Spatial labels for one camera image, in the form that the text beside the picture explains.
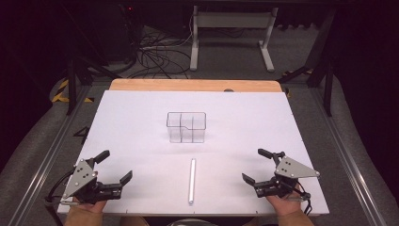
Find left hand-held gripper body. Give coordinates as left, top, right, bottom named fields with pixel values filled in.
left=60, top=158, right=123, bottom=205

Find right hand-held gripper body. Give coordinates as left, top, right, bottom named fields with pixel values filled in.
left=253, top=152, right=322, bottom=200

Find white pen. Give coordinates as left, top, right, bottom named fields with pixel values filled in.
left=187, top=157, right=198, bottom=206

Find clear plastic divided organizer box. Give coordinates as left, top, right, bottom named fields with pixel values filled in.
left=166, top=111, right=208, bottom=144

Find person's right hand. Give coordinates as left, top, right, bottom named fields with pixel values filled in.
left=265, top=187, right=304, bottom=217

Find person's left hand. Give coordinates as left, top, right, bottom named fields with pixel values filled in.
left=72, top=197, right=108, bottom=215

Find yellow black hazard tape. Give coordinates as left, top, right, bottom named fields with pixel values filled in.
left=51, top=78, right=95, bottom=104

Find black metal stand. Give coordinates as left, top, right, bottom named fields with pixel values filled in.
left=60, top=3, right=123, bottom=117
left=276, top=8, right=338, bottom=118

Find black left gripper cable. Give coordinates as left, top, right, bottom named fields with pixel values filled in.
left=44, top=170, right=75, bottom=206

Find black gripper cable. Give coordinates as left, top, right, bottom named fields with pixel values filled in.
left=294, top=184, right=313, bottom=217
left=44, top=170, right=75, bottom=206

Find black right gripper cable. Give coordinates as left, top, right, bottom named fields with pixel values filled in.
left=294, top=184, right=313, bottom=217

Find aluminium floor rail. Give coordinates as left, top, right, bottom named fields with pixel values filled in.
left=7, top=85, right=92, bottom=226
left=309, top=85, right=390, bottom=226

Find tangle of black floor cables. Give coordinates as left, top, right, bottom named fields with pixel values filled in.
left=126, top=26, right=193, bottom=80

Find white metal desk frame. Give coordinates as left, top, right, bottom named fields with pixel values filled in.
left=189, top=5, right=279, bottom=73

